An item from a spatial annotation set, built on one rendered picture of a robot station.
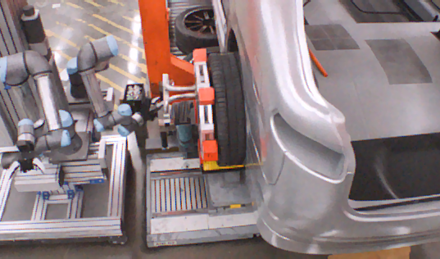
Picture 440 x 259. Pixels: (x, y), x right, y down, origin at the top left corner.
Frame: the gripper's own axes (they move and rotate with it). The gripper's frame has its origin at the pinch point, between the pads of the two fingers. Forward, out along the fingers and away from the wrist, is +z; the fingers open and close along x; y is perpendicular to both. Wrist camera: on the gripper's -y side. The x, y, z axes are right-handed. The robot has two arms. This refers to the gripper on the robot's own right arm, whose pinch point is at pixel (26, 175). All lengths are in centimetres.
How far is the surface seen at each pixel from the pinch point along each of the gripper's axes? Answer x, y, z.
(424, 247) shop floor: -233, 93, 42
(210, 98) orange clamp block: -90, -2, -31
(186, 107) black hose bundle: -81, 9, -39
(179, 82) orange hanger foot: -97, 41, -104
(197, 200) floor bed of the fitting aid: -99, 105, -51
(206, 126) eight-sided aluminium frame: -89, 14, -28
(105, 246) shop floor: -30, 121, -38
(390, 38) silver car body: -228, -11, -61
